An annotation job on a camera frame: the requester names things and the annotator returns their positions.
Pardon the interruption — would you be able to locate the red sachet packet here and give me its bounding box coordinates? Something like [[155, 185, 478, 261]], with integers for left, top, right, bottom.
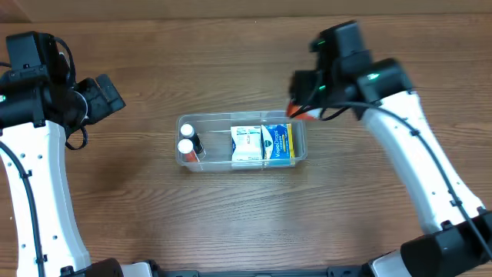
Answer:
[[286, 100, 321, 121]]

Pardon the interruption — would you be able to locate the blue Vicks VapoDrops packet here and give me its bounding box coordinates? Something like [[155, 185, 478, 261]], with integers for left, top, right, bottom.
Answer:
[[261, 123, 295, 166]]

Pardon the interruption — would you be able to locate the white bandage box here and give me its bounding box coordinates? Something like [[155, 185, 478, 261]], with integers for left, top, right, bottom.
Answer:
[[231, 125, 263, 169]]

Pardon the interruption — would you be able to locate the dark bottle white cap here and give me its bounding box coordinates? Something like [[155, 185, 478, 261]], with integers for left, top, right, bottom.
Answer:
[[180, 124, 206, 156]]

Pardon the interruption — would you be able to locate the orange tube white cap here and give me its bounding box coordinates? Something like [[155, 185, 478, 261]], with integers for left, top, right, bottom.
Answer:
[[178, 138, 199, 162]]

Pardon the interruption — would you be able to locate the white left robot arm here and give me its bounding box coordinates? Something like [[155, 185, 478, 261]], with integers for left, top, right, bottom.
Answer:
[[1, 32, 152, 276]]

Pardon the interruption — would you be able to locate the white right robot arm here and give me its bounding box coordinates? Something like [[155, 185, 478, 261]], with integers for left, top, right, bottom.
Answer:
[[287, 21, 491, 277]]

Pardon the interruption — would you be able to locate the clear plastic container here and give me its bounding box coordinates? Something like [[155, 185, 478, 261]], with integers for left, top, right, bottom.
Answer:
[[175, 111, 308, 172]]

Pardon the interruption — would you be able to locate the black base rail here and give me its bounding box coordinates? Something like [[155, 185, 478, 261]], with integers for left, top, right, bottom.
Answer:
[[148, 260, 374, 277]]

